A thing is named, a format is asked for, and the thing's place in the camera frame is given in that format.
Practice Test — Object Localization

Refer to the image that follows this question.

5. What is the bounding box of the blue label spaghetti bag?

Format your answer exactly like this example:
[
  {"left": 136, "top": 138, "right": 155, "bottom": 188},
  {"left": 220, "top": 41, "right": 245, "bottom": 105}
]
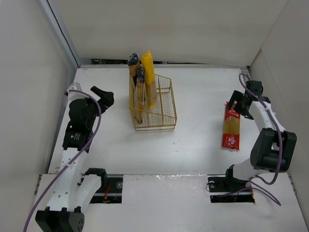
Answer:
[{"left": 134, "top": 68, "right": 145, "bottom": 124}]

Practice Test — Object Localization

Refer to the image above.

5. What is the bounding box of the black label spaghetti bag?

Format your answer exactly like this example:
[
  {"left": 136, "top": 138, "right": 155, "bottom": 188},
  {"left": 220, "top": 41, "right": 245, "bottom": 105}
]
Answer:
[{"left": 127, "top": 52, "right": 141, "bottom": 101}]

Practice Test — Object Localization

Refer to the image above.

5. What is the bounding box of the yellow spaghetti bag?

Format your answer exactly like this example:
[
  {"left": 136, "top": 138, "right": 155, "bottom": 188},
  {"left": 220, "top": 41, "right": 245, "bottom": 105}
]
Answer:
[{"left": 141, "top": 51, "right": 157, "bottom": 109}]

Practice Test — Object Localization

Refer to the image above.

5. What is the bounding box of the red spaghetti bag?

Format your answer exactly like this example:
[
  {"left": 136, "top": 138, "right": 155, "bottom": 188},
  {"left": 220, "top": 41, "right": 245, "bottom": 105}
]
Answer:
[{"left": 222, "top": 102, "right": 240, "bottom": 150}]

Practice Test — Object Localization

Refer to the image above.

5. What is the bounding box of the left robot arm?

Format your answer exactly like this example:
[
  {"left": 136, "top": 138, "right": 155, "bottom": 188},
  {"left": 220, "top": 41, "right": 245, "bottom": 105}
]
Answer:
[{"left": 35, "top": 86, "right": 114, "bottom": 232}]

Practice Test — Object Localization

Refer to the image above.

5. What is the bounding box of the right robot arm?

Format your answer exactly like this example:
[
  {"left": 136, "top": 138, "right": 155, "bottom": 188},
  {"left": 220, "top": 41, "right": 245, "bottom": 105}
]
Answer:
[{"left": 225, "top": 80, "right": 297, "bottom": 186}]

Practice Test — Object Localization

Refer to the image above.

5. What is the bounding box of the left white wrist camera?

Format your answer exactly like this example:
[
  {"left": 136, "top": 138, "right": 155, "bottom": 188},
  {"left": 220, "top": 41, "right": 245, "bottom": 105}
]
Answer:
[{"left": 64, "top": 82, "right": 84, "bottom": 102}]

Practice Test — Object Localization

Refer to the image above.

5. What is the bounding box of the gold wire basket shelf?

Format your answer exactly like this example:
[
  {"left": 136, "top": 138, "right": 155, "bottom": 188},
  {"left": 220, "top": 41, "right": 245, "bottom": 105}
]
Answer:
[{"left": 129, "top": 75, "right": 177, "bottom": 131}]

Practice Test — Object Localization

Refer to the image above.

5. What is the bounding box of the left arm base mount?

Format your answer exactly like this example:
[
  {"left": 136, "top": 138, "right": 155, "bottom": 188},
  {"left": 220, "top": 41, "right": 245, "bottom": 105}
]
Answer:
[{"left": 90, "top": 175, "right": 123, "bottom": 204}]

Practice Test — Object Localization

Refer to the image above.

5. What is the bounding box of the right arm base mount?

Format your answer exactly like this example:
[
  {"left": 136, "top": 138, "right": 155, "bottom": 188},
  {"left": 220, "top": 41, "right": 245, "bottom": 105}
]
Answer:
[{"left": 205, "top": 174, "right": 255, "bottom": 203}]

